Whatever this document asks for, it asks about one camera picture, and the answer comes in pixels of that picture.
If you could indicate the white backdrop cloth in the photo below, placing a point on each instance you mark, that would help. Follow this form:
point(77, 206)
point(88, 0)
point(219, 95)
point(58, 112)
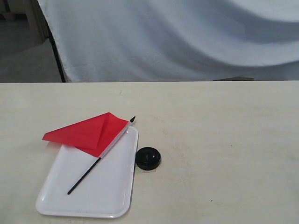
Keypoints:
point(175, 40)

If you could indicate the red flag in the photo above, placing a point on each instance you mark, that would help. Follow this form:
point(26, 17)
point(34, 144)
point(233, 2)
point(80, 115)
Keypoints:
point(94, 136)

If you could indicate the black backdrop stand pole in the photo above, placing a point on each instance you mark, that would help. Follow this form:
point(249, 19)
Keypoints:
point(56, 55)

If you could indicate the black round flag base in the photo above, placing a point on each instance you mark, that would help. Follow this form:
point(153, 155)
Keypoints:
point(148, 158)

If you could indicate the wooden furniture in background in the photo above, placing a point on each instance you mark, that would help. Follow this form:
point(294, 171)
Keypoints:
point(9, 9)

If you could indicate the white plastic tray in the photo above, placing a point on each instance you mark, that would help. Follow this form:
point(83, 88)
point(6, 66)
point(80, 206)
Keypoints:
point(104, 193)

